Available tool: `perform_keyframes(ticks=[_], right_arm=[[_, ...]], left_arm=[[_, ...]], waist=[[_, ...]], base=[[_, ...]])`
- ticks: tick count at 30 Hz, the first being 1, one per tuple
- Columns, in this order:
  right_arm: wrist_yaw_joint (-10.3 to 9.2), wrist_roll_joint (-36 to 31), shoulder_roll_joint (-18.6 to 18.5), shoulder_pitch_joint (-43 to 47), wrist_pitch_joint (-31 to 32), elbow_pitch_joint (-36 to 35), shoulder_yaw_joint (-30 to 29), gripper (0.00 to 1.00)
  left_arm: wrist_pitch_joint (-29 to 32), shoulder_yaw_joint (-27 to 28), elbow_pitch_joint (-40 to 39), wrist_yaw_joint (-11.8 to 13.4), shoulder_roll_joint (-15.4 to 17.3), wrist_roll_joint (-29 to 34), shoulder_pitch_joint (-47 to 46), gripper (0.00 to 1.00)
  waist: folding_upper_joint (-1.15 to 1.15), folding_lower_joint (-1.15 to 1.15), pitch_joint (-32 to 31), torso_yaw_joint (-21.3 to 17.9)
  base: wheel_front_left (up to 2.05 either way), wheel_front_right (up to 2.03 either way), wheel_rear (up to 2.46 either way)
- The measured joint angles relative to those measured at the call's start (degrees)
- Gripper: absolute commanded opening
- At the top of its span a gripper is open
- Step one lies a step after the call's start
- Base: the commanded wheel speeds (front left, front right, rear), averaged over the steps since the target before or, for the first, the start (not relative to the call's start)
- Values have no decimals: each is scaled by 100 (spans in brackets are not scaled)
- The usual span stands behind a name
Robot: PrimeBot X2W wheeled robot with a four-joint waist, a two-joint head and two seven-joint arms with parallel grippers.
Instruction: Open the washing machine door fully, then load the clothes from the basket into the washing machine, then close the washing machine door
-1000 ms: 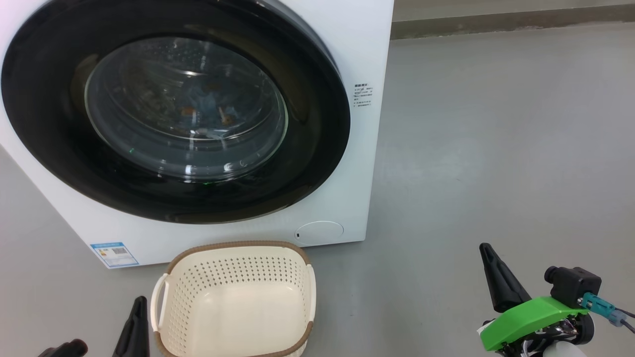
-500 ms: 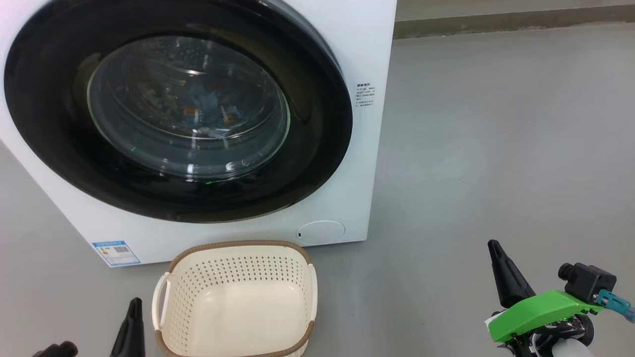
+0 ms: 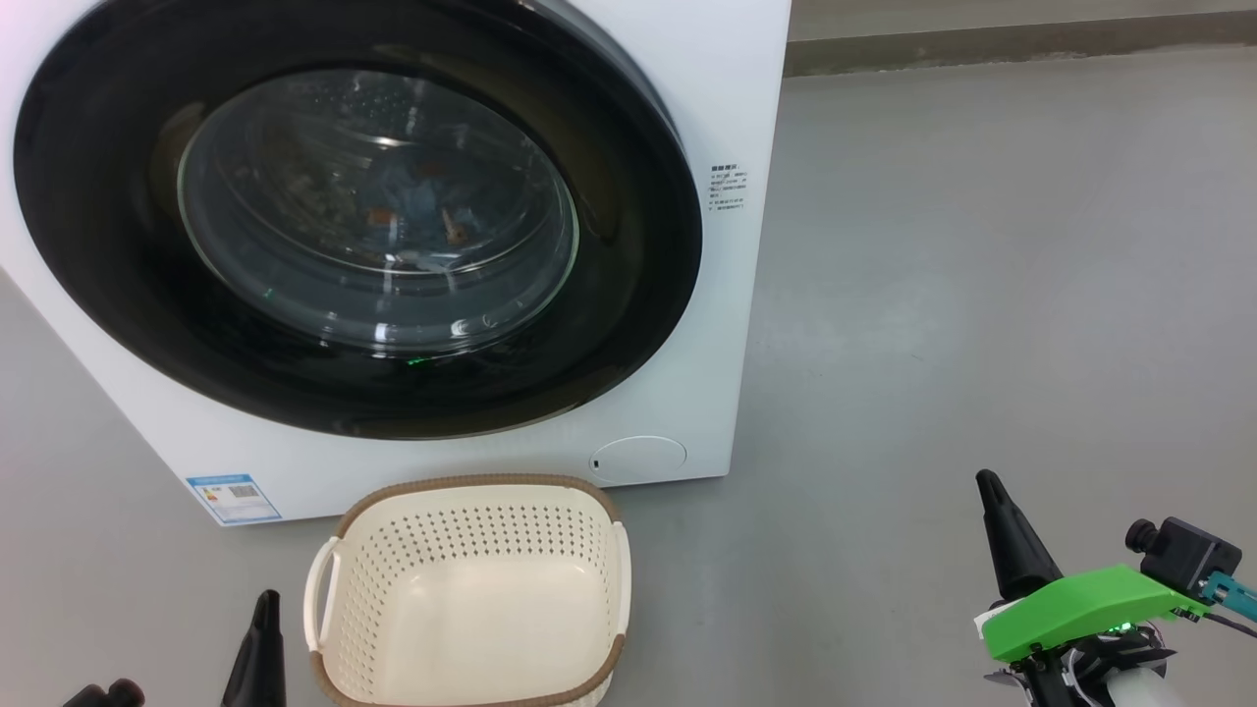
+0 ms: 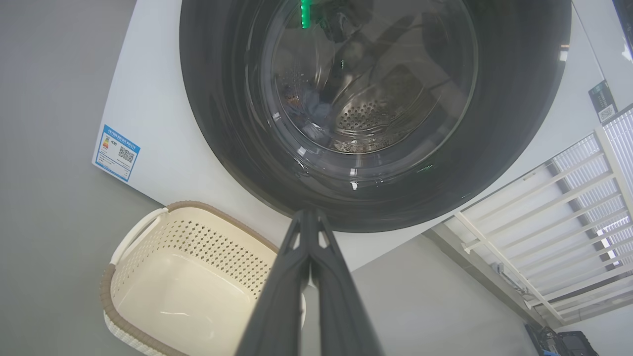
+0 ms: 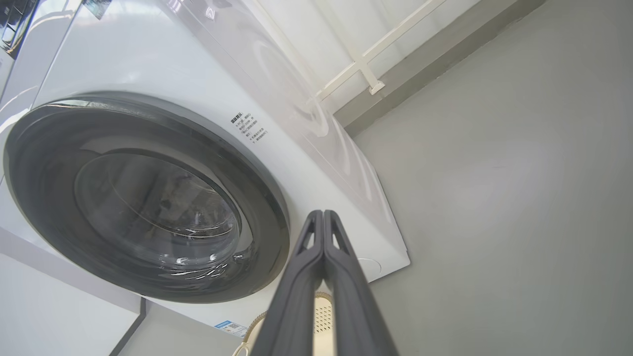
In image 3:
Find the round black glass washer door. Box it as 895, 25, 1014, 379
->
14, 0, 704, 441

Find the round white filter cover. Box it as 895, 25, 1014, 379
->
590, 436, 688, 484

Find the blue cartoon print garment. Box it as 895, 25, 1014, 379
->
355, 157, 482, 251

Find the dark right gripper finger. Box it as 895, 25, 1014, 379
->
975, 469, 1065, 602

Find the white front-load washing machine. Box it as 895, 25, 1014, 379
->
0, 0, 792, 526

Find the blue energy label sticker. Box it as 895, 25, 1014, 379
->
187, 474, 283, 526

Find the cream perforated laundry basket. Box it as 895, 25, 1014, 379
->
303, 474, 630, 707

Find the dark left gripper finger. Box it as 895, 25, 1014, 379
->
221, 589, 288, 707

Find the black cable teal plug right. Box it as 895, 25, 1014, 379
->
1203, 572, 1257, 639

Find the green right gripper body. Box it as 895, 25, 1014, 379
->
982, 565, 1211, 664

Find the small black text sticker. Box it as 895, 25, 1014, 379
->
709, 164, 752, 213

